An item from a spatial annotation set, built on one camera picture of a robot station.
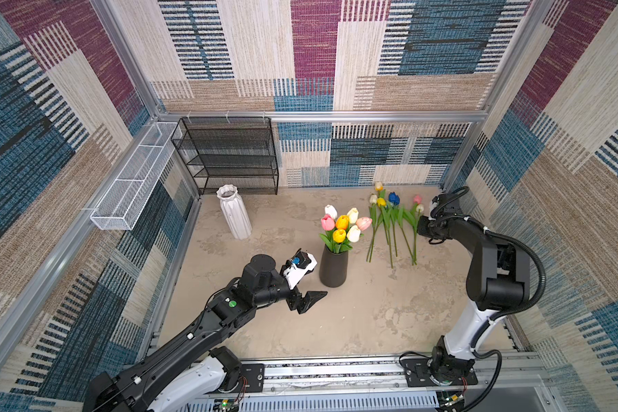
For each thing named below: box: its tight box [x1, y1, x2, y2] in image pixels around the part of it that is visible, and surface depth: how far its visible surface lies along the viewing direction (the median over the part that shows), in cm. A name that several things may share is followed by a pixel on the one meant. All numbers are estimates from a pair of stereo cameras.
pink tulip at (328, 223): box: [321, 213, 336, 231], surface depth 70 cm
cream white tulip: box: [346, 206, 359, 225], surface depth 73 cm
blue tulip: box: [387, 191, 418, 266], surface depth 110 cm
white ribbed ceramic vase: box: [216, 183, 254, 241], surface depth 93 cm
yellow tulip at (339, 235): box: [332, 228, 346, 244], surface depth 69 cm
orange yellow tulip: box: [335, 214, 350, 231], surface depth 71 cm
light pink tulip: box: [355, 216, 373, 231], surface depth 73 cm
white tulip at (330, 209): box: [324, 204, 339, 219], surface depth 74 cm
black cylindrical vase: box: [319, 243, 350, 288], surface depth 92 cm
